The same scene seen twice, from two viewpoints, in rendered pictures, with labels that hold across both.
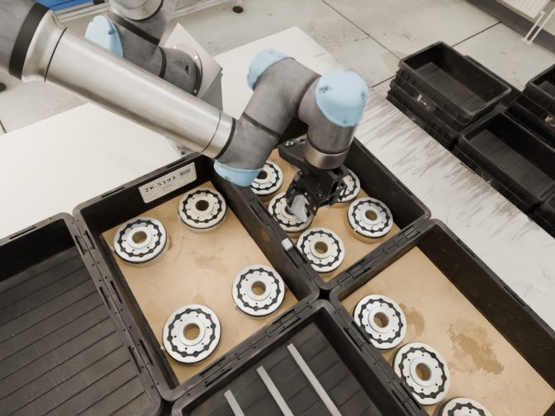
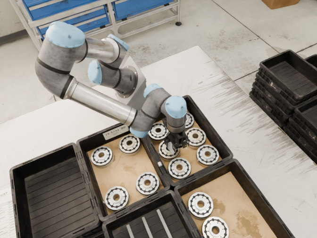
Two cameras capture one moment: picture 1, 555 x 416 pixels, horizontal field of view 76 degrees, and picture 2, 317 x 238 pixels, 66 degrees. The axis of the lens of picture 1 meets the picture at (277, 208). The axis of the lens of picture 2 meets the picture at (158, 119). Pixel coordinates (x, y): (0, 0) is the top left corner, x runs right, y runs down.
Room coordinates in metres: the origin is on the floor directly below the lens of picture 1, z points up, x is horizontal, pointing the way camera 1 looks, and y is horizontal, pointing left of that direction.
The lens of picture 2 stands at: (-0.11, -0.22, 1.89)
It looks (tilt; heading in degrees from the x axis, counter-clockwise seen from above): 54 degrees down; 24
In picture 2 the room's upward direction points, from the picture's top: 7 degrees counter-clockwise
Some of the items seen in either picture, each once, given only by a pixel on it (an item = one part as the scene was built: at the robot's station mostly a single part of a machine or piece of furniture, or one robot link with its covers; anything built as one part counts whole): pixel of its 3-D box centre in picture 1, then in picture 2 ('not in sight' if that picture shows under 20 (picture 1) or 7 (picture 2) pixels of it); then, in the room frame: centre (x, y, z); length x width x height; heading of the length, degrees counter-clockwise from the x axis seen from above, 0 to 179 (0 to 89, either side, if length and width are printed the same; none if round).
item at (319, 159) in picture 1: (327, 146); (177, 123); (0.43, -0.07, 1.07); 0.08 x 0.08 x 0.05
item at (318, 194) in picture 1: (320, 177); (177, 135); (0.42, -0.07, 0.99); 0.09 x 0.08 x 0.12; 43
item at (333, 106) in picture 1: (334, 111); (175, 111); (0.43, -0.06, 1.15); 0.09 x 0.08 x 0.11; 59
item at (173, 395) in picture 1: (192, 252); (120, 163); (0.26, 0.14, 0.92); 0.40 x 0.30 x 0.02; 43
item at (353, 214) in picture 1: (370, 216); (207, 154); (0.44, -0.21, 0.86); 0.10 x 0.10 x 0.01
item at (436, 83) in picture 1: (431, 114); (283, 92); (1.39, -0.66, 0.37); 0.40 x 0.30 x 0.45; 45
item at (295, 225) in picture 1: (291, 210); (169, 148); (0.42, -0.03, 0.86); 0.10 x 0.10 x 0.01
